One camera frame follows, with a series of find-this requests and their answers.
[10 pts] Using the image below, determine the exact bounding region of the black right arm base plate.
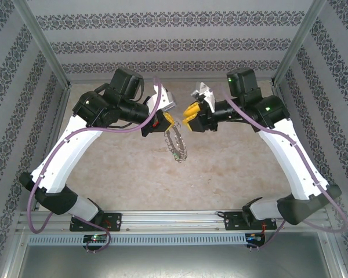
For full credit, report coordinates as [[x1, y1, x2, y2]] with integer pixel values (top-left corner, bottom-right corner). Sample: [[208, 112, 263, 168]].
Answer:
[[222, 211, 275, 232]]

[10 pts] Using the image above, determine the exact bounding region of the aluminium frame post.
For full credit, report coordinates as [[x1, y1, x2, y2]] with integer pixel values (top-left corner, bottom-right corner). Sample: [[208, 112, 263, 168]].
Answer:
[[11, 0, 72, 89], [270, 0, 328, 87]]

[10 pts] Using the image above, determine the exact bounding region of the wide aluminium mounting rail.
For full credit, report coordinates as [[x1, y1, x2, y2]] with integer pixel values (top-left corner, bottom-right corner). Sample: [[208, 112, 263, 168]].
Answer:
[[16, 210, 333, 232]]

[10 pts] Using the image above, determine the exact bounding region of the grey sheet metal panel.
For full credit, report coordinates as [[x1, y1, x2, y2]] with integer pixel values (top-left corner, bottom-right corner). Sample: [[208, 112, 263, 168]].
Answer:
[[17, 231, 347, 278]]

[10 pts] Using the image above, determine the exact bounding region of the grey slotted cable duct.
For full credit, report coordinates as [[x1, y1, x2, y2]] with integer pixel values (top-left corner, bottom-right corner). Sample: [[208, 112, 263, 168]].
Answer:
[[27, 233, 248, 246]]

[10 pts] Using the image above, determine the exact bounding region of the silver keyring chain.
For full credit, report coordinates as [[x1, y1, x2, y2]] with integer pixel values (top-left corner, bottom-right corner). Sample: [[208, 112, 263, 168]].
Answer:
[[164, 120, 189, 163]]

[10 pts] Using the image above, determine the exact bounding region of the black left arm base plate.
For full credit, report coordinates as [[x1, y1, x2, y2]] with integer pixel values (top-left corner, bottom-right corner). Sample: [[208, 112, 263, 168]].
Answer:
[[69, 213, 122, 232]]

